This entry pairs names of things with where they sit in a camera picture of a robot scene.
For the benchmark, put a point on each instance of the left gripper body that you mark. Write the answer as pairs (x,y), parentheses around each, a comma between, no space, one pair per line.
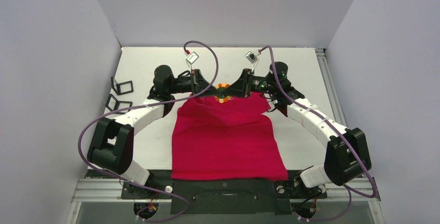
(181,85)

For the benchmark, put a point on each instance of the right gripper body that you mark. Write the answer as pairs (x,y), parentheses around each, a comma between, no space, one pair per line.
(246,82)

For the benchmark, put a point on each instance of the orange yellow pompom brooch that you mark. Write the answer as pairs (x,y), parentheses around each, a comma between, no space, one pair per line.
(222,97)

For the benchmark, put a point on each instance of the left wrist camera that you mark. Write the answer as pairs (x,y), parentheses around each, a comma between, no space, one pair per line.
(191,58)

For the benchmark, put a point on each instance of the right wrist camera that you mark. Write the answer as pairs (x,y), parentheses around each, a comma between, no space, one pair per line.
(252,57)

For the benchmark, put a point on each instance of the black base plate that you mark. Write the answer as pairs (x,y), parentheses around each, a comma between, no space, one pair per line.
(231,196)

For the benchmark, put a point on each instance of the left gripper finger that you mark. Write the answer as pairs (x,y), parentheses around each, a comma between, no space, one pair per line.
(209,92)
(199,83)

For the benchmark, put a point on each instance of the red t-shirt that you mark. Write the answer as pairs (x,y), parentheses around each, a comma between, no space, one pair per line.
(232,140)

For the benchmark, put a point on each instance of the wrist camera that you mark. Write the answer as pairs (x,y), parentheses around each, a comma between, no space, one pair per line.
(252,57)
(191,58)

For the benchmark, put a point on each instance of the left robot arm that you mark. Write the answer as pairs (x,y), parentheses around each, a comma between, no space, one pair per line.
(112,143)

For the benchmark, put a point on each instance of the aluminium front rail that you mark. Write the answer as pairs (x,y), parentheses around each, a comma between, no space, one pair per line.
(106,190)

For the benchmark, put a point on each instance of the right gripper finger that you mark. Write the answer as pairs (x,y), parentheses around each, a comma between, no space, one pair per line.
(241,82)
(236,91)

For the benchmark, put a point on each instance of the black frame stand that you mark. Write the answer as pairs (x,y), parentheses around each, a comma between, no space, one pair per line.
(113,104)
(122,88)

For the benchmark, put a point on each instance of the aluminium side rail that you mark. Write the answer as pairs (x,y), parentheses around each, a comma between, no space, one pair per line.
(330,87)

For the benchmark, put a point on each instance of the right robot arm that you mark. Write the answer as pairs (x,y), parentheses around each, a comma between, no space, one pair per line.
(347,155)

